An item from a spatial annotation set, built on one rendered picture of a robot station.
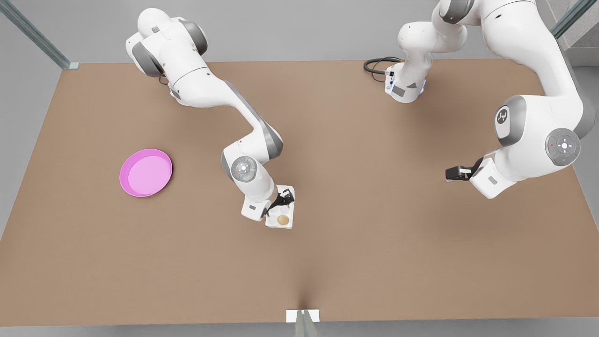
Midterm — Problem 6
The white egg box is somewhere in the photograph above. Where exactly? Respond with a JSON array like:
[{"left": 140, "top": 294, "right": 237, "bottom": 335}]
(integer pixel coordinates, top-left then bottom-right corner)
[{"left": 265, "top": 207, "right": 294, "bottom": 230}]

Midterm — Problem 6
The pink round plate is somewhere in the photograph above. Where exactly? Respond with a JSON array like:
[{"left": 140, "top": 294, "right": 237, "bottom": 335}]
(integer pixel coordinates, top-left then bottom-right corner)
[{"left": 119, "top": 148, "right": 174, "bottom": 198}]

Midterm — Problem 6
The silver frame post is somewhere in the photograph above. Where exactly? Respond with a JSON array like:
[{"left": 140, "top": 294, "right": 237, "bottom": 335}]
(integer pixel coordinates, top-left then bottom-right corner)
[
  {"left": 286, "top": 309, "right": 321, "bottom": 337},
  {"left": 0, "top": 0, "right": 80, "bottom": 70},
  {"left": 550, "top": 0, "right": 599, "bottom": 39}
]

